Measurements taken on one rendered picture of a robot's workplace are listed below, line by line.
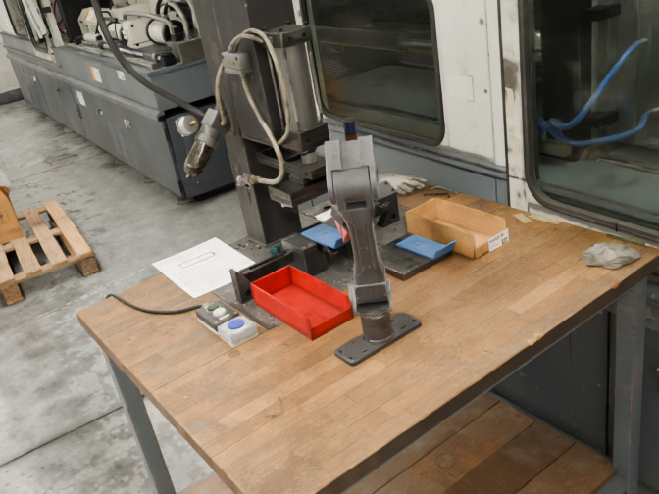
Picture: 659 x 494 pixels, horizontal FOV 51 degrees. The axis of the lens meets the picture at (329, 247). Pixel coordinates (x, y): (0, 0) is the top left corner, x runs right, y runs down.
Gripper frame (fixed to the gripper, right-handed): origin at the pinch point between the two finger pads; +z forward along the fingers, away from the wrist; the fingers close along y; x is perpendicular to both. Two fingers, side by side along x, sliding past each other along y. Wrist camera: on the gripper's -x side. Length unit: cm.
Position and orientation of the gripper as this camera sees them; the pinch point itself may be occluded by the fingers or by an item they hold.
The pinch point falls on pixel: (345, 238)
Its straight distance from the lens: 173.4
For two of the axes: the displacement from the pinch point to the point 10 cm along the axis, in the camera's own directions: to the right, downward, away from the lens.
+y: -5.9, -6.8, 4.2
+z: -2.1, 6.4, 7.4
